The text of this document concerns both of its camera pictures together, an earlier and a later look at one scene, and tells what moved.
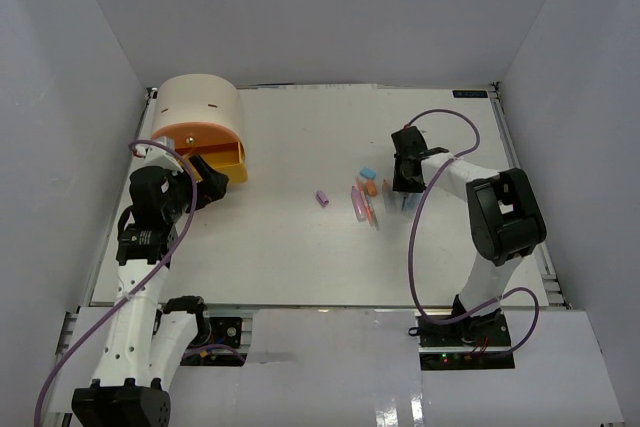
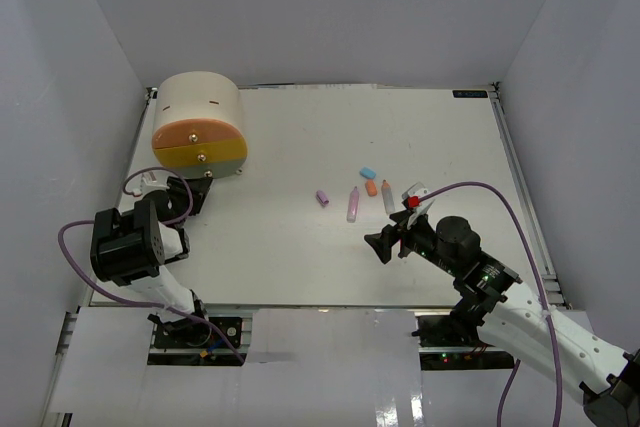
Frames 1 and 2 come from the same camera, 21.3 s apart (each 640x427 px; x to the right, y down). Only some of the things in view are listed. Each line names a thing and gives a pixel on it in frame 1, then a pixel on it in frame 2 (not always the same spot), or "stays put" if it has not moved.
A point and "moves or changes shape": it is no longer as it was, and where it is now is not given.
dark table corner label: x=469 y=94 stays put
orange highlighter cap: x=371 y=188 stays put
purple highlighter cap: x=321 y=198 stays put
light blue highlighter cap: x=368 y=172 stays put
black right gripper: x=399 y=184 to x=383 y=242
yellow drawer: x=227 y=158 moves or changes shape
